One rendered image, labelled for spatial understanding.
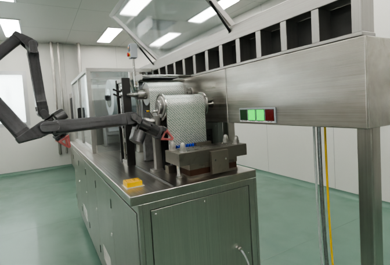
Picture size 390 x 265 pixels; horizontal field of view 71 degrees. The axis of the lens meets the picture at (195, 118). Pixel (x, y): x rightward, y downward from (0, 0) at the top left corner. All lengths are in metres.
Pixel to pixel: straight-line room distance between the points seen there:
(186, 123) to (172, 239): 0.59
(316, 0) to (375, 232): 0.90
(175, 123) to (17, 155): 5.72
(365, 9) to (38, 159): 6.59
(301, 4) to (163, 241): 1.11
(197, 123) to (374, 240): 0.94
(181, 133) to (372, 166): 0.87
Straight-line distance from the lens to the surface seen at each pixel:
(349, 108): 1.06
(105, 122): 1.31
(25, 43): 1.82
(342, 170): 3.95
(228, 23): 1.56
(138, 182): 1.29
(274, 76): 1.26
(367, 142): 1.23
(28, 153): 6.95
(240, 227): 1.49
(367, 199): 1.28
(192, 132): 1.52
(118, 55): 7.25
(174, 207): 1.25
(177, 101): 1.48
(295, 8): 1.23
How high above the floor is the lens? 1.25
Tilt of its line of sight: 3 degrees down
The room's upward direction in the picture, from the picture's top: 3 degrees counter-clockwise
